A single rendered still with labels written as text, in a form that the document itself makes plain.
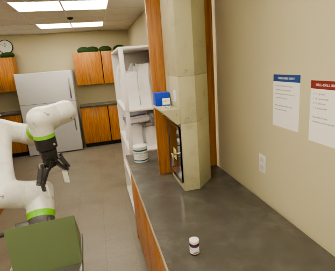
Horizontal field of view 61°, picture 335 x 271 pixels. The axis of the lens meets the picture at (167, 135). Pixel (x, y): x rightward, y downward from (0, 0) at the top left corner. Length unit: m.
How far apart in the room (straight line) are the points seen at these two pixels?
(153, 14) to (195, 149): 0.99
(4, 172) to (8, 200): 0.14
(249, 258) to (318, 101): 0.75
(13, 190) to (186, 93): 1.09
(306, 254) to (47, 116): 1.28
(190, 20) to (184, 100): 0.48
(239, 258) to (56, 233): 0.81
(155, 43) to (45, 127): 1.11
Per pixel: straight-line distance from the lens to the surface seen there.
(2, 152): 1.61
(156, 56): 2.14
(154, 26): 2.16
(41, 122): 1.33
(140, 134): 3.21
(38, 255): 1.46
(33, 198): 1.50
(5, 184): 1.48
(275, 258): 1.43
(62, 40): 7.34
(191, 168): 1.94
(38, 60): 7.38
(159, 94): 1.99
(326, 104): 1.38
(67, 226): 1.39
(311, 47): 1.44
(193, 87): 1.83
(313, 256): 1.48
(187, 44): 1.82
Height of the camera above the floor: 1.80
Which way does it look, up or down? 14 degrees down
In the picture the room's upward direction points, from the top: 4 degrees counter-clockwise
